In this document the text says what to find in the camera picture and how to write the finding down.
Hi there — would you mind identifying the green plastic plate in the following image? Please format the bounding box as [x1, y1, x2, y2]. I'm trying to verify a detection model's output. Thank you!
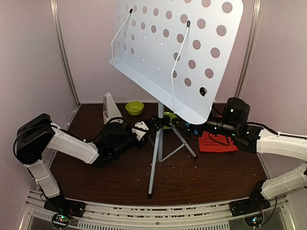
[163, 111, 178, 130]

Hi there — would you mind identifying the red sheet music paper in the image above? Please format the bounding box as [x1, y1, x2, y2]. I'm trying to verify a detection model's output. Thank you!
[198, 132, 238, 153]

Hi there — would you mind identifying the left aluminium frame post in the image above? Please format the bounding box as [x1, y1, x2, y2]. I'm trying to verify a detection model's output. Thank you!
[50, 0, 81, 107]

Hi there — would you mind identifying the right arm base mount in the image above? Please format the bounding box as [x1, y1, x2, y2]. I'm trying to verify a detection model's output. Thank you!
[229, 198, 271, 228]

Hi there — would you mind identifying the grey metronome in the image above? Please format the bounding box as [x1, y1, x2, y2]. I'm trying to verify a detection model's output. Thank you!
[103, 92, 122, 124]

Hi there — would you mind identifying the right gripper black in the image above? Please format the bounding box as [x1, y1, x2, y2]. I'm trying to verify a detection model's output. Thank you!
[171, 105, 238, 138]

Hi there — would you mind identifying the aluminium front rail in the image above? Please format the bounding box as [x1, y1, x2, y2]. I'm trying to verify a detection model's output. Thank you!
[20, 189, 295, 230]

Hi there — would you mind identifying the aluminium frame post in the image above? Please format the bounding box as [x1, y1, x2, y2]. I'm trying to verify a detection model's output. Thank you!
[235, 0, 263, 99]
[50, 0, 81, 107]

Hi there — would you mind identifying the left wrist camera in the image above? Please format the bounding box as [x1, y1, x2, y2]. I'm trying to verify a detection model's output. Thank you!
[131, 121, 149, 141]

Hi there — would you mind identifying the white perforated music stand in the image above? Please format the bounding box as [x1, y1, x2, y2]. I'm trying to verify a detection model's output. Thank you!
[108, 0, 246, 199]

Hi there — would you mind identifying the green plastic bowl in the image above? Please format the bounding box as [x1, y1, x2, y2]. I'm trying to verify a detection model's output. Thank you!
[125, 101, 144, 116]

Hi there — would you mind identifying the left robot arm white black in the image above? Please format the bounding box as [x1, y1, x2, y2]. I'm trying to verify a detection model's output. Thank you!
[13, 114, 154, 213]

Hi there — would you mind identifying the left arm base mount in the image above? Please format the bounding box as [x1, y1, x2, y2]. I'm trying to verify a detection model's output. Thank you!
[44, 198, 86, 229]

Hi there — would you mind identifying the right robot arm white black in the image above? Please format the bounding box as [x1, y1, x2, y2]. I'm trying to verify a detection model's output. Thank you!
[172, 97, 307, 212]

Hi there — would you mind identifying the blue sheet music paper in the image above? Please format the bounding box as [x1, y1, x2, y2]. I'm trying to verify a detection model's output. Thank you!
[183, 122, 199, 138]

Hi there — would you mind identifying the right aluminium frame post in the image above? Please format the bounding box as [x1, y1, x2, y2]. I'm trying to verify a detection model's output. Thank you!
[235, 0, 263, 99]

